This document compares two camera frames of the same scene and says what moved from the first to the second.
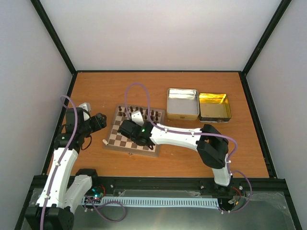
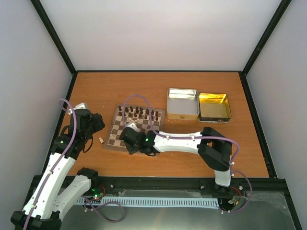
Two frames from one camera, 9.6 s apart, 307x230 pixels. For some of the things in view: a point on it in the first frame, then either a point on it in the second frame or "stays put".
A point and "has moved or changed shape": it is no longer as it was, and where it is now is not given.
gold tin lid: [214, 108] stays put
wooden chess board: [119, 142] stays put
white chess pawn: [105, 142] has moved or changed shape
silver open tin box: [183, 104] stays put
